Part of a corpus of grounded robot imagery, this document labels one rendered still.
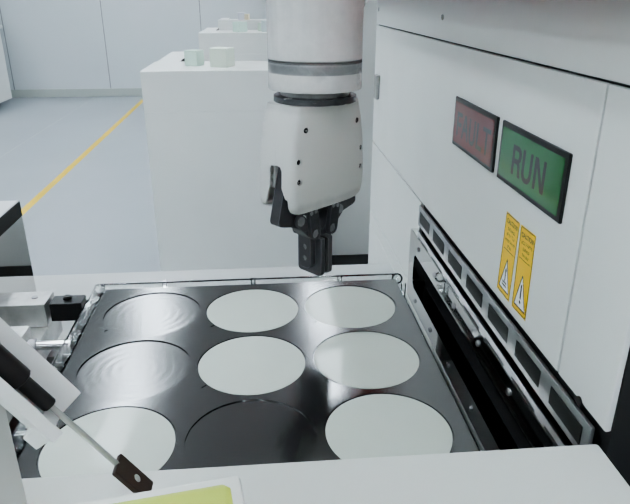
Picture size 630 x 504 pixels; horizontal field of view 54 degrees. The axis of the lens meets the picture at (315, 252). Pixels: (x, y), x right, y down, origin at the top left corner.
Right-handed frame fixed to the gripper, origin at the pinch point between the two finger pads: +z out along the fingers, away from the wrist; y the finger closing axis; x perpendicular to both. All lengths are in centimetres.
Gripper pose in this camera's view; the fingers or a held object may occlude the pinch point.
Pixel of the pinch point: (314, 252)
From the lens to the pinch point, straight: 62.1
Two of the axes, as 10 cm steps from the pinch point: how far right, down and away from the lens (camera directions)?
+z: 0.0, 9.2, 3.8
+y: -7.0, 2.7, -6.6
